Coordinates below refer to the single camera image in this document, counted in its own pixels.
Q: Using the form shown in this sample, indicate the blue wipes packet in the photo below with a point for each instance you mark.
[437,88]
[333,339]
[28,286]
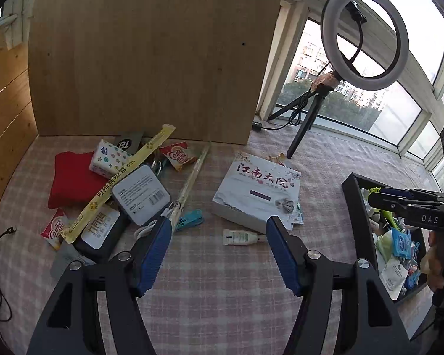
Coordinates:
[402,243]

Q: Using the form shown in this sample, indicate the white paper packet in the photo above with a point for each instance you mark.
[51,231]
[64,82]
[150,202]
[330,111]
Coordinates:
[392,277]

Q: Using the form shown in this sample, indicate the dark grey card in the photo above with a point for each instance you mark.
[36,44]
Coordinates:
[127,141]

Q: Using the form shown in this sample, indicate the white printed box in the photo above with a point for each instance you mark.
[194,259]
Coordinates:
[255,192]

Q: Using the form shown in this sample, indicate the black box white label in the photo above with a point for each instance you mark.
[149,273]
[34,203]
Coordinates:
[96,229]

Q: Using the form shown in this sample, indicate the patterned tissue pack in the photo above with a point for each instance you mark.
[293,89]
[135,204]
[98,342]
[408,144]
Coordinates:
[107,157]

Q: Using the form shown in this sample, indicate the black tripod stand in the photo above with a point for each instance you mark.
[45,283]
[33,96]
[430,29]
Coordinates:
[310,118]

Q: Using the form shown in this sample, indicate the green packet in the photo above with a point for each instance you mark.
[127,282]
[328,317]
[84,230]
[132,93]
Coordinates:
[384,247]

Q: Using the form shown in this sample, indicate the pine slat panel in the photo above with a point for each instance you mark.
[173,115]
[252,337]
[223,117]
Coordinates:
[7,118]

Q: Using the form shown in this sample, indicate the teal white printed packet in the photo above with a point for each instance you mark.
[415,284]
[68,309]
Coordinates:
[298,214]

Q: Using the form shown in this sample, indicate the coffee creamer sachet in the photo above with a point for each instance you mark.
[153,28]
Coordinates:
[53,229]
[277,158]
[175,156]

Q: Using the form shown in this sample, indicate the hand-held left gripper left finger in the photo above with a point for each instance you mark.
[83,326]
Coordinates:
[157,255]

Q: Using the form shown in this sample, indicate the long yellow paper packet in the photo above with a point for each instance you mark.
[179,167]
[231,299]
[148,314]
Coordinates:
[96,201]

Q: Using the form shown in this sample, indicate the black tray container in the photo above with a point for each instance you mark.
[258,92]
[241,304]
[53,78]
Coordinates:
[359,207]

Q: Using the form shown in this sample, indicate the black phone clamp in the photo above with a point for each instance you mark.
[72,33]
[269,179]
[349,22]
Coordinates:
[357,12]

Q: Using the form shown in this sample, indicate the person's right hand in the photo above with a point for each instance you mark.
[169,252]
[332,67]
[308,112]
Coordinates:
[434,266]

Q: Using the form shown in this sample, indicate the white square power bank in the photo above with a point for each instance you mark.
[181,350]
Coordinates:
[140,192]

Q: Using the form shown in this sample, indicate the red fabric pouch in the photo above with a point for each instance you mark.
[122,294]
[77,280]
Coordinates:
[66,177]

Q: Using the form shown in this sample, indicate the large wooden board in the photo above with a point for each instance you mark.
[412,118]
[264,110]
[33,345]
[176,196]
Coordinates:
[151,63]

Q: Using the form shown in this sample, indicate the metal carabiner with keys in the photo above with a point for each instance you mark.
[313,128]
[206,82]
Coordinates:
[156,164]

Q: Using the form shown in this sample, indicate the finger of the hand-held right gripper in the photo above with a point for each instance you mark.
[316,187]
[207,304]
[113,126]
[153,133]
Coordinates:
[392,192]
[384,203]

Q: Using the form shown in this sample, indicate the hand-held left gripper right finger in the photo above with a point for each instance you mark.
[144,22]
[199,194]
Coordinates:
[283,255]

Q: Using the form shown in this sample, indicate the small white tube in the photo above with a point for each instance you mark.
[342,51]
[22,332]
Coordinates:
[238,237]

